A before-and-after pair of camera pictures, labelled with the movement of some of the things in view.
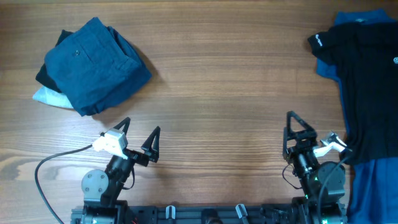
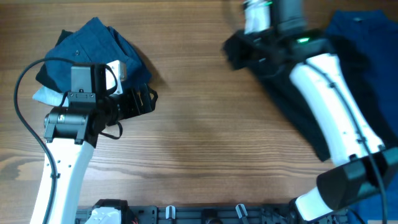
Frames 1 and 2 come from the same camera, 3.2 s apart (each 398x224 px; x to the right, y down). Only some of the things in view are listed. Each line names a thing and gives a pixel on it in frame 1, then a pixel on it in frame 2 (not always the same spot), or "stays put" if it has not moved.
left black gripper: [142, 158] → [134, 108]
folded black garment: [43, 76] stays put
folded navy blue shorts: [95, 67] stays put
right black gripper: [308, 135] → [236, 53]
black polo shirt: [366, 54] → [275, 78]
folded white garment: [45, 95] stays put
